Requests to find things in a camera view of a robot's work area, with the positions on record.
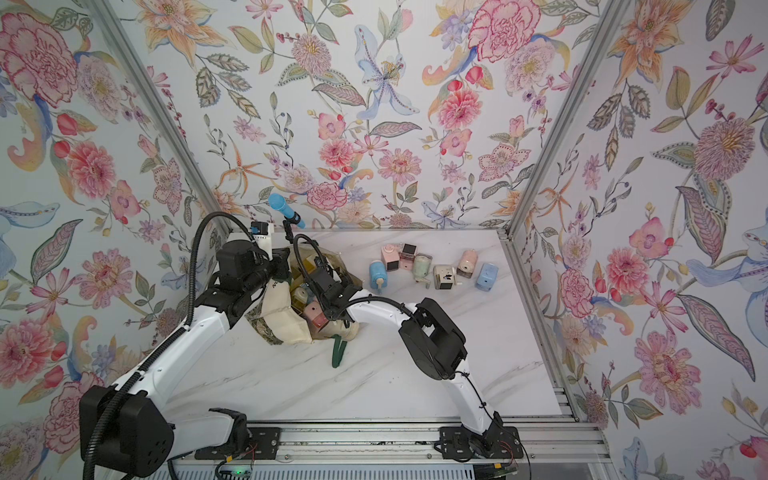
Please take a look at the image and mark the pink round pencil sharpener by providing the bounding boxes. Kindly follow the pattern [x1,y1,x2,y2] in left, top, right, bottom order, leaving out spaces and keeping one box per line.
[457,249,479,278]

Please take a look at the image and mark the light blue pencil sharpener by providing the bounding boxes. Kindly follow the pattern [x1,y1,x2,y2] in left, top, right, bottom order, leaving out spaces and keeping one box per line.
[369,260,388,293]

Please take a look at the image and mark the blue cube pencil sharpener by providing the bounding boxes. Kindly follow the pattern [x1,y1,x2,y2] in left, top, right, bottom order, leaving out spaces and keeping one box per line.
[475,262,499,292]

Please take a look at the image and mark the large pink pencil sharpener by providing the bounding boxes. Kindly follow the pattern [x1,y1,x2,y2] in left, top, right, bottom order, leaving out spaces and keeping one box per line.
[380,244,400,272]

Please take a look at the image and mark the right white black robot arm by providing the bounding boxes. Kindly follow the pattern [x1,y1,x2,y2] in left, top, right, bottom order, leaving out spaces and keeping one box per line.
[299,266,527,463]

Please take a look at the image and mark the cream pencil sharpener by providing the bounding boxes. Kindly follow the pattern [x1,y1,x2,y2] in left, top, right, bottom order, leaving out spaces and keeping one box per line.
[433,264,461,290]

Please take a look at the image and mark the pink square pencil sharpener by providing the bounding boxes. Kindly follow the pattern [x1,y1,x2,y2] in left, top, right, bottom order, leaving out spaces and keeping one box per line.
[303,301,329,331]

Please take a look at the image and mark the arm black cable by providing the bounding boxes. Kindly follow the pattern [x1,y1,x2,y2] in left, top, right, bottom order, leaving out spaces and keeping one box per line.
[82,211,259,480]
[291,233,421,325]

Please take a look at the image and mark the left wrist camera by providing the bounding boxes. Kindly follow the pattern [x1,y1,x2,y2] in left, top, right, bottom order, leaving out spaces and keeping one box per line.
[251,220,274,255]

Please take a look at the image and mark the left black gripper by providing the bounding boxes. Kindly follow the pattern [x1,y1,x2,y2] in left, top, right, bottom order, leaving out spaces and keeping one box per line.
[242,246,294,297]

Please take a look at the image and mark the black microphone stand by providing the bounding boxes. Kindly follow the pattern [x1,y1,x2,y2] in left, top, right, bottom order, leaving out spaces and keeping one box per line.
[283,214,302,245]

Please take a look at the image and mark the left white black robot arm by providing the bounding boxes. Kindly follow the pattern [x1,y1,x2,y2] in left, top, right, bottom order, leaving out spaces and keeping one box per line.
[79,240,290,479]

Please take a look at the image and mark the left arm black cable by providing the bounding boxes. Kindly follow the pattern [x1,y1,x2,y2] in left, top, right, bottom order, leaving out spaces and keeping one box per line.
[82,211,259,480]

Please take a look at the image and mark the small pink pencil sharpener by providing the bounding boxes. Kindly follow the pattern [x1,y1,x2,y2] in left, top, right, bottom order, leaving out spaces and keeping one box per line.
[399,243,417,270]

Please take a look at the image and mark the mint green pencil sharpener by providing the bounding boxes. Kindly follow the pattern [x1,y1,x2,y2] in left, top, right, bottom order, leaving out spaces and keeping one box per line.
[412,253,432,287]

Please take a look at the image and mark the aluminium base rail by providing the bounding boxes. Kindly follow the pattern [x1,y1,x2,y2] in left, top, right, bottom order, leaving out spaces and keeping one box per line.
[247,416,618,479]

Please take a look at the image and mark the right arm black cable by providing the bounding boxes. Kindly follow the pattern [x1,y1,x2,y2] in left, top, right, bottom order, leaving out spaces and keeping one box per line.
[291,233,421,325]

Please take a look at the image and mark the cream green tote bag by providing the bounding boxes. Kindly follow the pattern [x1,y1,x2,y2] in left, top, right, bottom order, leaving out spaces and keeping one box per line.
[244,248,360,368]

